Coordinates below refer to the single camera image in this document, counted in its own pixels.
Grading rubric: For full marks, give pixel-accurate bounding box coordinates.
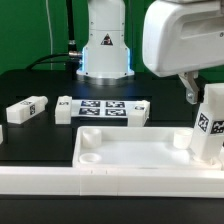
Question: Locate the white desk top tray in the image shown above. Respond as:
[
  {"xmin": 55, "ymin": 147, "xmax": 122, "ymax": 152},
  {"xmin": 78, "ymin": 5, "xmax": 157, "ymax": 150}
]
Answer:
[{"xmin": 73, "ymin": 126, "xmax": 222, "ymax": 170}]

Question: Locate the white cable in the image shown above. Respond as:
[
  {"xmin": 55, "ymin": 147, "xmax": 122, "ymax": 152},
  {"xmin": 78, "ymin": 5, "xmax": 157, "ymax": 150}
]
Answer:
[{"xmin": 45, "ymin": 0, "xmax": 54, "ymax": 71}]

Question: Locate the black cable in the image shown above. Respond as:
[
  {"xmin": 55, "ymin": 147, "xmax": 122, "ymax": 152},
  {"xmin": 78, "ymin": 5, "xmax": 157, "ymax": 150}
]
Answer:
[{"xmin": 25, "ymin": 0, "xmax": 83, "ymax": 71}]

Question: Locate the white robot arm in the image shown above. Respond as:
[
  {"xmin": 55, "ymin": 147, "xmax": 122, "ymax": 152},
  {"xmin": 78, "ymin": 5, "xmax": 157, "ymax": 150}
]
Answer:
[{"xmin": 77, "ymin": 0, "xmax": 224, "ymax": 104}]

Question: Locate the white front fence bar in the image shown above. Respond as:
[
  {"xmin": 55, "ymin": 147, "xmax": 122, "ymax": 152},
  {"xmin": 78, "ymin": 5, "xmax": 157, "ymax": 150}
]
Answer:
[{"xmin": 0, "ymin": 166, "xmax": 224, "ymax": 198}]

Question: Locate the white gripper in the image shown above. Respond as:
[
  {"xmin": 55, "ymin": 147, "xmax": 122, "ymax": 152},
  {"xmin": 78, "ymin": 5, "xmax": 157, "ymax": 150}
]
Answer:
[{"xmin": 142, "ymin": 0, "xmax": 224, "ymax": 104}]

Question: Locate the white marker base plate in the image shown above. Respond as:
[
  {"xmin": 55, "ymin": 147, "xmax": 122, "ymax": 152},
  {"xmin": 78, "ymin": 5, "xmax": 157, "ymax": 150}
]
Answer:
[{"xmin": 55, "ymin": 96, "xmax": 150, "ymax": 127}]

